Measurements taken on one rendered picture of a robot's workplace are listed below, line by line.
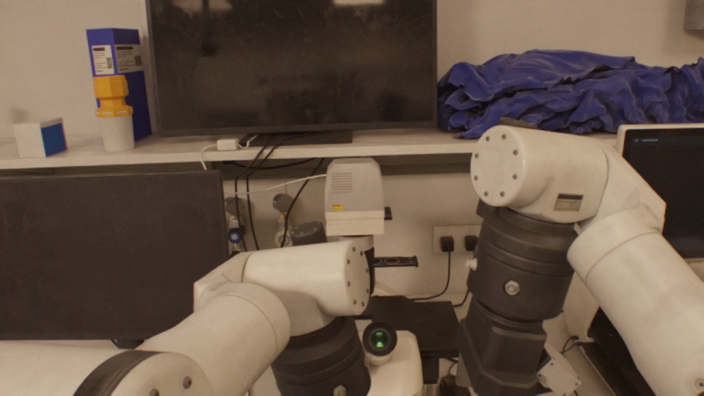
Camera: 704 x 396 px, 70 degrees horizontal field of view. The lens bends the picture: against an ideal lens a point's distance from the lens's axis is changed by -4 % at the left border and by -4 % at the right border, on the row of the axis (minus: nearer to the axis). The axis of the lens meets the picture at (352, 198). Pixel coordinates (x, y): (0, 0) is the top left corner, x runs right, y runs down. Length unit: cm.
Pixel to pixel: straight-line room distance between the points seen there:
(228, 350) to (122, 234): 79
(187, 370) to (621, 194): 36
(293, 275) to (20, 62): 152
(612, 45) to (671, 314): 142
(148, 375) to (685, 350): 30
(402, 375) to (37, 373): 65
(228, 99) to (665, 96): 107
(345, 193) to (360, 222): 6
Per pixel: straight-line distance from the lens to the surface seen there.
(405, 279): 160
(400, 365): 84
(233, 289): 39
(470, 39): 161
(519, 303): 46
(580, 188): 46
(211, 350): 33
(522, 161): 41
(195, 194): 103
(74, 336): 124
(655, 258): 40
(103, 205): 111
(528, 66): 144
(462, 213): 155
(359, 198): 90
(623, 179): 47
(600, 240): 40
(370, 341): 72
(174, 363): 24
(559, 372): 53
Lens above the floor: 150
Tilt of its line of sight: 17 degrees down
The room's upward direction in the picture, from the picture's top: 2 degrees counter-clockwise
